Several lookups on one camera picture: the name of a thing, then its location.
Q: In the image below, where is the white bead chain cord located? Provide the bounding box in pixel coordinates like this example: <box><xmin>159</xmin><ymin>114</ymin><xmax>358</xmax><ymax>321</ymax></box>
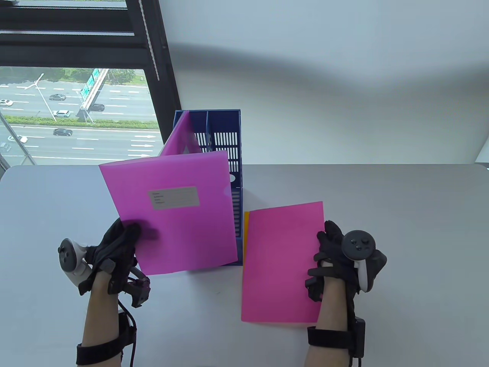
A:
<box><xmin>138</xmin><ymin>0</ymin><xmax>160</xmax><ymax>81</ymax></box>

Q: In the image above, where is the black right arm strap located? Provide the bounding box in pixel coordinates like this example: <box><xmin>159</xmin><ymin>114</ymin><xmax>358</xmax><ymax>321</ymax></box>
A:
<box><xmin>307</xmin><ymin>326</ymin><xmax>354</xmax><ymax>349</ymax></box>

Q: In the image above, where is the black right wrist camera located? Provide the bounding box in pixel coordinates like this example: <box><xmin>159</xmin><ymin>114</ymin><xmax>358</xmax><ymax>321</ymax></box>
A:
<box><xmin>304</xmin><ymin>268</ymin><xmax>326</xmax><ymax>302</ymax></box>

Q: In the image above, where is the white street lamp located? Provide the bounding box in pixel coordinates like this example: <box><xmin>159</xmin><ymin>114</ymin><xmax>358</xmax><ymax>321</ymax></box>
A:
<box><xmin>25</xmin><ymin>73</ymin><xmax>58</xmax><ymax>123</ymax></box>

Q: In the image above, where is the blue perforated file holder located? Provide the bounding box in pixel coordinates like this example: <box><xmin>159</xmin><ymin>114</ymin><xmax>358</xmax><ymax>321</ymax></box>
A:
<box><xmin>174</xmin><ymin>110</ymin><xmax>244</xmax><ymax>267</ymax></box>

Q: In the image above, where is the grey slanted window bar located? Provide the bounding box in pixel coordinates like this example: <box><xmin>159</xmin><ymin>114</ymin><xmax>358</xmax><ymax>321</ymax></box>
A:
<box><xmin>0</xmin><ymin>113</ymin><xmax>37</xmax><ymax>166</ymax></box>

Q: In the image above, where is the black window frame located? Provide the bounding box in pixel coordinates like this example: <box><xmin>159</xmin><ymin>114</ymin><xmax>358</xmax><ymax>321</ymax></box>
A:
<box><xmin>0</xmin><ymin>0</ymin><xmax>182</xmax><ymax>166</ymax></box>

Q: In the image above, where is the grey left hand controller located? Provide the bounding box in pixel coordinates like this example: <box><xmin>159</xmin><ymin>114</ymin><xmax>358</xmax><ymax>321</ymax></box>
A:
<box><xmin>58</xmin><ymin>238</ymin><xmax>95</xmax><ymax>287</ymax></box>

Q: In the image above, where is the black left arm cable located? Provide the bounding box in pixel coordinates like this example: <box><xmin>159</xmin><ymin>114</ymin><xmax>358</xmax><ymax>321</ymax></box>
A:
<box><xmin>118</xmin><ymin>300</ymin><xmax>137</xmax><ymax>367</ymax></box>

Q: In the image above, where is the green road sign gantry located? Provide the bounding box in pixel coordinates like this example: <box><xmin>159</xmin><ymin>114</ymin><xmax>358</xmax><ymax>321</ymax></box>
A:
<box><xmin>76</xmin><ymin>68</ymin><xmax>110</xmax><ymax>123</ymax></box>

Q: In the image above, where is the grey hand controller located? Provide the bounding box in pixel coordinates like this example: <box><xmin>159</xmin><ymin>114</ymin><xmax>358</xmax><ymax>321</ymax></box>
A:
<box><xmin>341</xmin><ymin>230</ymin><xmax>387</xmax><ymax>293</ymax></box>
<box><xmin>58</xmin><ymin>238</ymin><xmax>95</xmax><ymax>287</ymax></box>

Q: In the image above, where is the person's right hand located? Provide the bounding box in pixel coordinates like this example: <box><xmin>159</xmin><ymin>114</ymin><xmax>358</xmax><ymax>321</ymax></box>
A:
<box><xmin>304</xmin><ymin>221</ymin><xmax>361</xmax><ymax>302</ymax></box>

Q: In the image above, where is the grey right hand controller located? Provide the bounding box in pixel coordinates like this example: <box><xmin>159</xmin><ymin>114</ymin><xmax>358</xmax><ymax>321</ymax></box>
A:
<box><xmin>341</xmin><ymin>230</ymin><xmax>387</xmax><ymax>293</ymax></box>

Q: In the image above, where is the person's right forearm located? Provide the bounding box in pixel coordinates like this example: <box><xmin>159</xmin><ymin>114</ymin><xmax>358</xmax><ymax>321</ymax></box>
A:
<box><xmin>304</xmin><ymin>277</ymin><xmax>350</xmax><ymax>367</ymax></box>

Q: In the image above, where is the pink cardstock sheet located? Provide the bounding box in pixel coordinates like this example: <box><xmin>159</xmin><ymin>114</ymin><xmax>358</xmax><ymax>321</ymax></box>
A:
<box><xmin>241</xmin><ymin>201</ymin><xmax>325</xmax><ymax>325</ymax></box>

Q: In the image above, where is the person's left hand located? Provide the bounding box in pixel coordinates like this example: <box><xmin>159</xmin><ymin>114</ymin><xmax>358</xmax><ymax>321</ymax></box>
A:
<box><xmin>78</xmin><ymin>218</ymin><xmax>142</xmax><ymax>296</ymax></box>

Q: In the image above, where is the black arm strap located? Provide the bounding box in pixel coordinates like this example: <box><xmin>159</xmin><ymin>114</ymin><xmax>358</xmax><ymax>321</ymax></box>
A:
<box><xmin>76</xmin><ymin>312</ymin><xmax>135</xmax><ymax>365</ymax></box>
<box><xmin>307</xmin><ymin>326</ymin><xmax>354</xmax><ymax>349</ymax></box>

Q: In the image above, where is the pink L-shaped folder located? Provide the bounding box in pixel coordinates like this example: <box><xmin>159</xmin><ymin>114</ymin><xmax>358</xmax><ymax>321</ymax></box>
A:
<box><xmin>99</xmin><ymin>150</ymin><xmax>238</xmax><ymax>276</ymax></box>
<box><xmin>159</xmin><ymin>111</ymin><xmax>203</xmax><ymax>157</ymax></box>

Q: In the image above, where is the person's left forearm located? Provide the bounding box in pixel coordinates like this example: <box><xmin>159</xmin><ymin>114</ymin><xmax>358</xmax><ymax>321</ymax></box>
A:
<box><xmin>82</xmin><ymin>271</ymin><xmax>123</xmax><ymax>348</ymax></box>

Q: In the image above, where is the black forearm box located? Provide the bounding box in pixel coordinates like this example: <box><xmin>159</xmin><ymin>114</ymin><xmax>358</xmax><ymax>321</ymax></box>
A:
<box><xmin>353</xmin><ymin>318</ymin><xmax>366</xmax><ymax>358</ymax></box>

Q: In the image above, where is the black left arm strap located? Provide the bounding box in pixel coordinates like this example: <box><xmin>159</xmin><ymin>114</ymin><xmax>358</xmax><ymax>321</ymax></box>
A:
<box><xmin>76</xmin><ymin>312</ymin><xmax>135</xmax><ymax>365</ymax></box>

